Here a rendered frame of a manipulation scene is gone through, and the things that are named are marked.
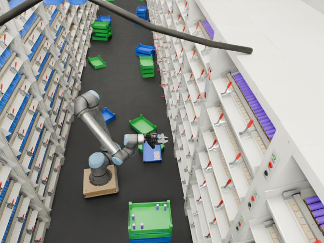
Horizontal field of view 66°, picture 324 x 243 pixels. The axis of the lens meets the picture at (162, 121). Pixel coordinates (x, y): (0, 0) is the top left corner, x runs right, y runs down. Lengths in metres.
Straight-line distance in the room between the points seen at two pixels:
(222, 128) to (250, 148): 0.36
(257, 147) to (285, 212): 0.26
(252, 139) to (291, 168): 0.28
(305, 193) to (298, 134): 0.24
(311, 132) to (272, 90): 0.20
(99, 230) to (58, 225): 0.37
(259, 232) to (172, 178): 1.75
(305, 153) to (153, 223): 1.39
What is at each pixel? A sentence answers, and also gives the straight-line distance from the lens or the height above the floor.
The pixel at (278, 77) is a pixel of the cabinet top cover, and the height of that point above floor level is 1.76.
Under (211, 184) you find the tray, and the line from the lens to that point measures 1.60.
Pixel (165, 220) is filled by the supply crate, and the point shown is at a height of 0.48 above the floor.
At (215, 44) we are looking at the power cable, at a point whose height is 1.80.
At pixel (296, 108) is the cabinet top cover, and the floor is 1.76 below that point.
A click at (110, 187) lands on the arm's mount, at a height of 0.14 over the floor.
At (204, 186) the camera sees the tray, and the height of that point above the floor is 0.75.
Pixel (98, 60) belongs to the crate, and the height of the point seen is 0.00.
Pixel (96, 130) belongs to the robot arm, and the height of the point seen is 0.76.
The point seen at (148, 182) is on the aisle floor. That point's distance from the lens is 2.68.
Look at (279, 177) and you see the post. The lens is 0.83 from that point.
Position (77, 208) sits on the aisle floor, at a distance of 2.63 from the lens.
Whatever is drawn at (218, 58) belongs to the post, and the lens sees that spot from 1.31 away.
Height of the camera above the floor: 2.23
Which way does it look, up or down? 42 degrees down
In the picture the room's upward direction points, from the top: 2 degrees clockwise
